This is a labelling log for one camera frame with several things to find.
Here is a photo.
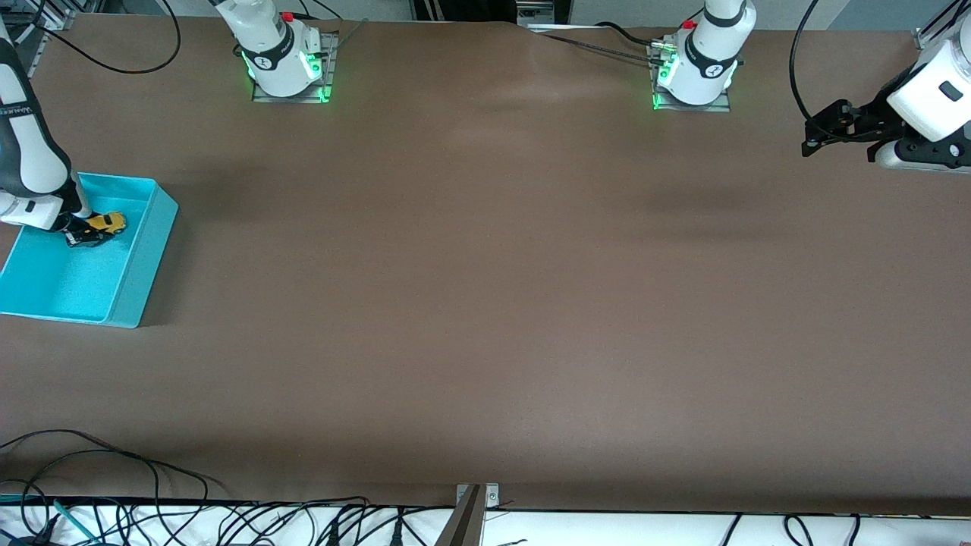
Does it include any black floor cable loop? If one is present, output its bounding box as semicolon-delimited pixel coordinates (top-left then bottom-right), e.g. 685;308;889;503
0;428;228;505
0;449;164;546

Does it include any teal cable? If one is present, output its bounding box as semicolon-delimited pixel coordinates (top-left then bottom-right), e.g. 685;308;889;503
0;493;96;543

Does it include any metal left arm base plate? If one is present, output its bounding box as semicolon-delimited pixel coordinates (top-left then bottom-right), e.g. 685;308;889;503
649;42;733;113

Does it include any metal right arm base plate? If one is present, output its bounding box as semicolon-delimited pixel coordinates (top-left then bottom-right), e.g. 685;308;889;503
252;32;338;104

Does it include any silver mounting plate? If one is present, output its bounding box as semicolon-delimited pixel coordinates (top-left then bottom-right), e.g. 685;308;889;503
456;483;501;509

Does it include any yellow beetle toy car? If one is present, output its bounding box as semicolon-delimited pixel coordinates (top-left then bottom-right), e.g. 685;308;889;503
85;212;128;238

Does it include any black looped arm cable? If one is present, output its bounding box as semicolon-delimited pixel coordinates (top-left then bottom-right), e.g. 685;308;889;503
30;0;181;75

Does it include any aluminium frame rail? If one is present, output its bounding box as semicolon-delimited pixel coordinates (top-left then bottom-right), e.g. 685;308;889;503
25;0;77;78

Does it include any black equipment box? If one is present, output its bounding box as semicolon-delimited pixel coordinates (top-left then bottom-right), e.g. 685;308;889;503
410;0;571;26

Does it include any thin grey base cable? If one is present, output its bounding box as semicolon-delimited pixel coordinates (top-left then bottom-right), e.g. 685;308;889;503
332;19;369;54
540;33;655;63

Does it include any black base power cable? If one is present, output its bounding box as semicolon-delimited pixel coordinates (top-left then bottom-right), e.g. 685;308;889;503
595;21;665;48

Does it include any turquoise plastic bin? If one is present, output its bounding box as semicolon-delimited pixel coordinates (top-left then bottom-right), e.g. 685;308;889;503
0;173;179;329

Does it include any grey metal bar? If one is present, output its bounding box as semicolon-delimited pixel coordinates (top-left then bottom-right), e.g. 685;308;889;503
434;485;485;546

